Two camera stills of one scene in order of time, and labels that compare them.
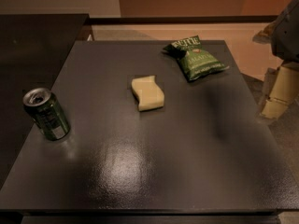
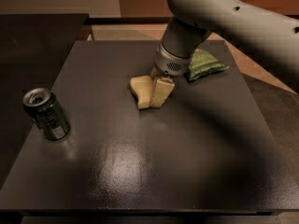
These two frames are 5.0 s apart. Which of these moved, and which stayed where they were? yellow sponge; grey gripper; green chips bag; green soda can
Moved: grey gripper
Stayed: green soda can; yellow sponge; green chips bag
